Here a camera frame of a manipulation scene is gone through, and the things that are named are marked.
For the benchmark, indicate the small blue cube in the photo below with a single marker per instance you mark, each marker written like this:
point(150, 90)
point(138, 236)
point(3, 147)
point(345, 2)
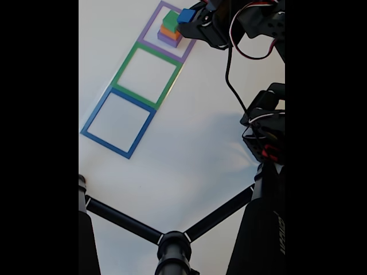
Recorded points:
point(186, 15)

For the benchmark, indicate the green cube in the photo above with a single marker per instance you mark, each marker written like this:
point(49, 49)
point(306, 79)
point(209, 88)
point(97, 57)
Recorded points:
point(170, 20)

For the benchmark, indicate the orange cube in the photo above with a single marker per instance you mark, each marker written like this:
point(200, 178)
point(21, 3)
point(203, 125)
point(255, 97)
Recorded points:
point(167, 33)

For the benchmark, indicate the purple block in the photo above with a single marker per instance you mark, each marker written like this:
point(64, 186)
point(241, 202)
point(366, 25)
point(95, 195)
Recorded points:
point(169, 41)

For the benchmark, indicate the red black table clamp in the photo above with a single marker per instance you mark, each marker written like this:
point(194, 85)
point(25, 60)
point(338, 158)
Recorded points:
point(269, 151)

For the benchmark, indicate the black tripod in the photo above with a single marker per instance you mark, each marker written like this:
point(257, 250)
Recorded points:
point(172, 249)

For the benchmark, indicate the purple square frame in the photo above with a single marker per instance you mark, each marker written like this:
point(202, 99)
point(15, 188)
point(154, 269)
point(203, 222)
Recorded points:
point(160, 49)

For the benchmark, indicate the green square frame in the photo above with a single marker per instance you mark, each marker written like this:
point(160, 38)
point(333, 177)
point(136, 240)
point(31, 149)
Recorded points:
point(146, 96)

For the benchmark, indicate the blue square frame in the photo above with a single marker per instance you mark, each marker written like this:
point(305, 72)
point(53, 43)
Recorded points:
point(114, 146)

